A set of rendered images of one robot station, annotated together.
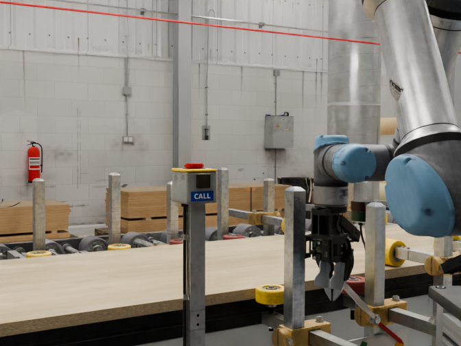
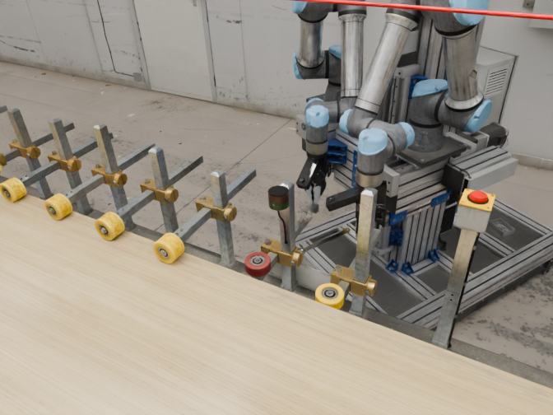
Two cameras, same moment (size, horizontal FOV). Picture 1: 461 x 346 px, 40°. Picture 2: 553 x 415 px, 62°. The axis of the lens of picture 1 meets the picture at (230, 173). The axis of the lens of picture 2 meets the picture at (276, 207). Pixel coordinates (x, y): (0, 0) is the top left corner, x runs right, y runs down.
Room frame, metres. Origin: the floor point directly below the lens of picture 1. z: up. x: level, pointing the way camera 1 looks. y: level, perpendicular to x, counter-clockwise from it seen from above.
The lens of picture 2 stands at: (2.14, 0.62, 1.84)
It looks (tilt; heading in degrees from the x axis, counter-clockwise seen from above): 35 degrees down; 242
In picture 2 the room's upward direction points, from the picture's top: 3 degrees counter-clockwise
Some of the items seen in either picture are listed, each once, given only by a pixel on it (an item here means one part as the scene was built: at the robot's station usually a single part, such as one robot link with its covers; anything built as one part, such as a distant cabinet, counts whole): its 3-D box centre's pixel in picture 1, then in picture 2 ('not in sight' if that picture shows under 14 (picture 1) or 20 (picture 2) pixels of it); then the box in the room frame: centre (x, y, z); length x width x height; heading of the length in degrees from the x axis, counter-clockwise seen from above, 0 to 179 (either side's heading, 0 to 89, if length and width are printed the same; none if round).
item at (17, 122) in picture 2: not in sight; (32, 160); (2.22, -1.43, 0.90); 0.03 x 0.03 x 0.48; 31
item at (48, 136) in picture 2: not in sight; (39, 140); (2.17, -1.51, 0.95); 0.36 x 0.03 x 0.03; 31
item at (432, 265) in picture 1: (448, 263); (216, 209); (1.71, -0.59, 0.95); 0.13 x 0.06 x 0.05; 121
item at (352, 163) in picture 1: (357, 163); (389, 137); (1.29, -0.26, 1.23); 0.11 x 0.11 x 0.08; 11
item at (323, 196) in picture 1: (331, 196); (369, 175); (1.38, -0.22, 1.16); 0.08 x 0.08 x 0.05
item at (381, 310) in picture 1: (379, 312); (281, 254); (1.59, -0.38, 0.85); 0.13 x 0.06 x 0.05; 121
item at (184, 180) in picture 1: (194, 187); (474, 212); (1.31, 0.07, 1.18); 0.07 x 0.07 x 0.08; 31
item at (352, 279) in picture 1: (352, 298); (258, 272); (1.70, -0.33, 0.85); 0.08 x 0.08 x 0.11
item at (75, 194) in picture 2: not in sight; (109, 172); (1.97, -1.05, 0.95); 0.50 x 0.04 x 0.04; 31
